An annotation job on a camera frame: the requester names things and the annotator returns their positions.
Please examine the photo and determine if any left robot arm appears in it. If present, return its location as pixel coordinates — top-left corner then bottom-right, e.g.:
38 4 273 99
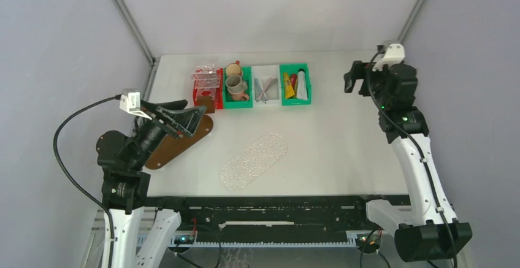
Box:
96 96 207 267

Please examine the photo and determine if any white toothpaste tube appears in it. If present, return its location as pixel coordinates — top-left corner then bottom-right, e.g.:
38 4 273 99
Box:
296 68 308 101

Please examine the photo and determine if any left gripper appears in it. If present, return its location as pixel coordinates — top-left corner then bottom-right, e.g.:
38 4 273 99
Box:
131 98 206 169

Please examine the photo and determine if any red plastic bin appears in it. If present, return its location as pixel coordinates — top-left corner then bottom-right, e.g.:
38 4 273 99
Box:
216 67 224 111

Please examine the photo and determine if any black front rail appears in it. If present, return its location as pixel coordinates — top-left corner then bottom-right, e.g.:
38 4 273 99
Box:
140 194 411 245

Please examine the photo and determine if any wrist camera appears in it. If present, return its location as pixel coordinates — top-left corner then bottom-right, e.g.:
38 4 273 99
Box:
119 89 152 120
370 40 405 72

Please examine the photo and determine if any beige cup orange handle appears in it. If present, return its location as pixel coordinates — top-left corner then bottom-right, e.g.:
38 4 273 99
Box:
225 60 243 77

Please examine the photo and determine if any right camera cable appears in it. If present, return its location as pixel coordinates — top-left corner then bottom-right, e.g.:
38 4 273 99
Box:
363 47 459 268

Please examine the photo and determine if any green bin with toothpaste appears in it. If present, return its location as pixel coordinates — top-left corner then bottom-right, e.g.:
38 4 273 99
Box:
279 63 312 106

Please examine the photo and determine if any yellow toothpaste tube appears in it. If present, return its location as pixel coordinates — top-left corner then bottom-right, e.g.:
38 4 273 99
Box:
283 72 296 99

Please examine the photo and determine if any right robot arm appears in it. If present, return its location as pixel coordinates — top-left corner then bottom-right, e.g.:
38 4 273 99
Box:
343 61 473 262

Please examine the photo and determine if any clear acrylic holder box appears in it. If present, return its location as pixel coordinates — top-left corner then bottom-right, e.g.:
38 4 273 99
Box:
191 58 222 107

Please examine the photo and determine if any left camera cable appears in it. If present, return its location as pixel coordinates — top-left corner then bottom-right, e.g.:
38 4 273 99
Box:
53 94 123 268

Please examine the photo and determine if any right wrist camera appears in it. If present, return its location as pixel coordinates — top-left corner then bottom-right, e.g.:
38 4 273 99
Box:
370 40 405 72

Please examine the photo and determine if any white translucent bin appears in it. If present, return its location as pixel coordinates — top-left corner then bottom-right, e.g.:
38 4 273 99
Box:
251 65 281 107

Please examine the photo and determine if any green bin with cups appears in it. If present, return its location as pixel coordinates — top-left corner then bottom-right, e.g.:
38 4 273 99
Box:
222 66 253 109

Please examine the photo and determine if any camera cable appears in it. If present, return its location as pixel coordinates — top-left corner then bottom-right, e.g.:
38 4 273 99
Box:
53 94 123 268
363 47 459 268

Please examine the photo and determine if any grey ceramic mug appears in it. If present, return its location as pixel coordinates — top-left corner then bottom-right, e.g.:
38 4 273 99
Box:
225 75 248 94

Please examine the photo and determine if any brown wooden oval tray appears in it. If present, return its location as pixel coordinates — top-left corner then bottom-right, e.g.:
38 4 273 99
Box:
145 115 213 170

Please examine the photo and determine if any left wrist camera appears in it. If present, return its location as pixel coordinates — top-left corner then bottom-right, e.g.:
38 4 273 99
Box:
119 89 152 120

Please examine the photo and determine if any right circuit board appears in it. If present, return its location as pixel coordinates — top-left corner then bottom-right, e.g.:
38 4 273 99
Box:
356 234 382 254

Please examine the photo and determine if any clear holder with wooden ends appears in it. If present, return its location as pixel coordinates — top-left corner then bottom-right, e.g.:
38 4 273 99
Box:
196 96 216 114

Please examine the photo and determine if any clear textured oval tray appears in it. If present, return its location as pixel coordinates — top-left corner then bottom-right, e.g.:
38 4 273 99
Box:
220 133 288 191

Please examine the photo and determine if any pink toothbrush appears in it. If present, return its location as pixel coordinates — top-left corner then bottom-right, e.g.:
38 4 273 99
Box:
256 78 277 103

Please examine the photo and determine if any red toothpaste tube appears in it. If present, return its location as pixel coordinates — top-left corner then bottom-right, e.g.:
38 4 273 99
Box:
289 74 297 92

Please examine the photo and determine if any circuit board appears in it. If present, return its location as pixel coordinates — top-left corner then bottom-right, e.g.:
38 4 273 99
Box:
356 234 382 254
172 235 196 246

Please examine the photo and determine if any left circuit board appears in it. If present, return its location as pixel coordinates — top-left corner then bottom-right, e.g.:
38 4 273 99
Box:
172 235 196 246

